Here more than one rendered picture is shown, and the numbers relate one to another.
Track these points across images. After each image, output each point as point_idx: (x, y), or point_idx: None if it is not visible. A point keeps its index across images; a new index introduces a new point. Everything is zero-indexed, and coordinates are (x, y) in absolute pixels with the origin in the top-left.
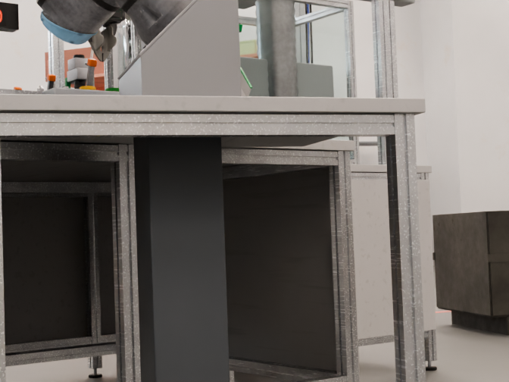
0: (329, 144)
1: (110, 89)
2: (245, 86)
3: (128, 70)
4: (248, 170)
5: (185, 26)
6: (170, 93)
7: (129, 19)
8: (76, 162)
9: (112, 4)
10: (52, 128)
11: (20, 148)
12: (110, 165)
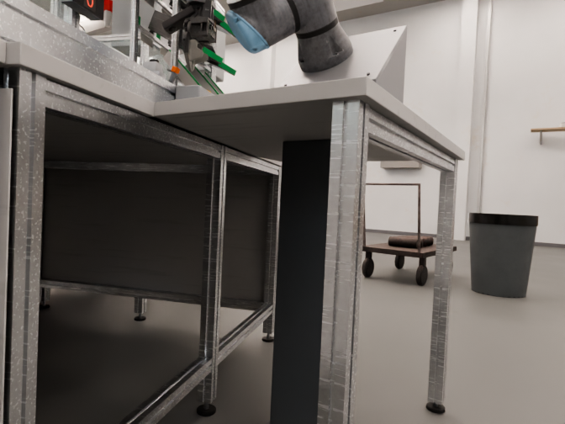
0: (279, 161)
1: None
2: None
3: None
4: (189, 168)
5: (390, 66)
6: None
7: (145, 42)
8: (99, 147)
9: (300, 28)
10: (385, 133)
11: (181, 135)
12: (107, 152)
